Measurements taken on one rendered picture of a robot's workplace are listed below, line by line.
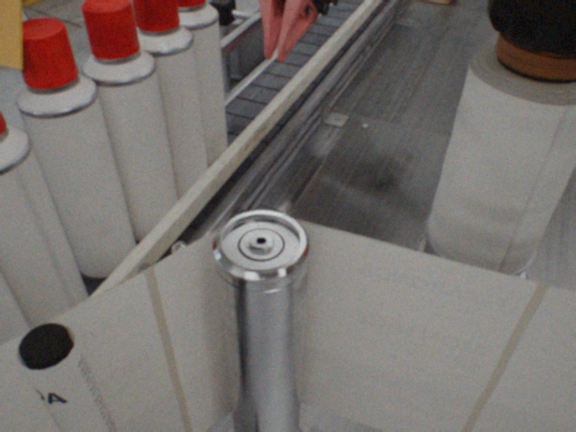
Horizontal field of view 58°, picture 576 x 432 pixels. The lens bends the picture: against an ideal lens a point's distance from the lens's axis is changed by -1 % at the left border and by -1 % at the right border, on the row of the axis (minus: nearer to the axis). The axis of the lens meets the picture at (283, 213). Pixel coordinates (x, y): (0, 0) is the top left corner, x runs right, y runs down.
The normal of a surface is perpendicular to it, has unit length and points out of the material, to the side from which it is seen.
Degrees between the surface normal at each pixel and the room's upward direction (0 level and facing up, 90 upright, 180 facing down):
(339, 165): 0
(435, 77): 0
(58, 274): 90
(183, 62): 90
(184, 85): 90
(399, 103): 0
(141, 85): 90
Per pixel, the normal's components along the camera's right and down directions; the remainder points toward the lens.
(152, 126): 0.83, 0.37
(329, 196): 0.01, -0.75
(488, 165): -0.69, 0.50
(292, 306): 0.64, 0.51
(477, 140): -0.85, 0.37
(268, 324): 0.17, 0.66
